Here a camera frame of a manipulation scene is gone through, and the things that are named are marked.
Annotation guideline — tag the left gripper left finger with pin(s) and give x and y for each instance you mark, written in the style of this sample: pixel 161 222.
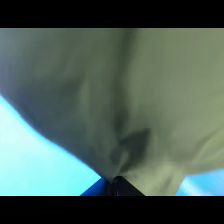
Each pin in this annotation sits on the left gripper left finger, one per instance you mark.
pixel 99 190

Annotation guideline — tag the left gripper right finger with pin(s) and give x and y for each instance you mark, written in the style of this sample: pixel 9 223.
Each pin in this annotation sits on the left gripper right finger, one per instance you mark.
pixel 126 189

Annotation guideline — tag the grey-green garment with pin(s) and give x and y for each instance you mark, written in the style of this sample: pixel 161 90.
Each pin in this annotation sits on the grey-green garment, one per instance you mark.
pixel 110 86

